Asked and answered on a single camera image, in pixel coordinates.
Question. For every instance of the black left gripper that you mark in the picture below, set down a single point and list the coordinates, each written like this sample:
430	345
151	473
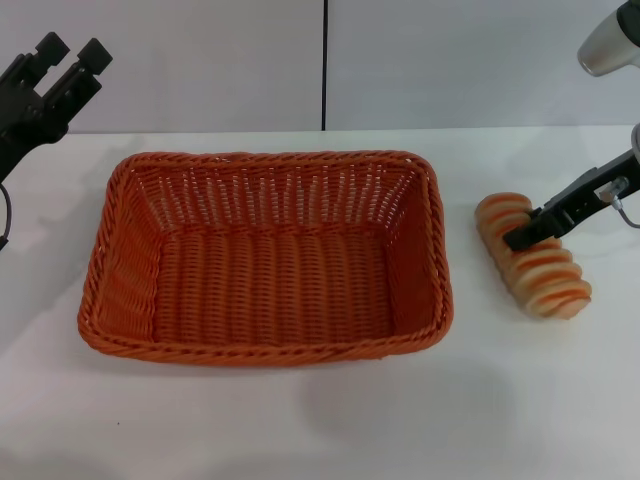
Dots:
25	120

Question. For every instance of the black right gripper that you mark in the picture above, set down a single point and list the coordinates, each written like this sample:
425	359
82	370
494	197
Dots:
590	195

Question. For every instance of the orange striped bread roll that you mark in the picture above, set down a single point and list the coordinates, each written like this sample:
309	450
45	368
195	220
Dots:
532	265

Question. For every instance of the orange woven wicker basket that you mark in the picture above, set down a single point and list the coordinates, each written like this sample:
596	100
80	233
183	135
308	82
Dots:
265	260

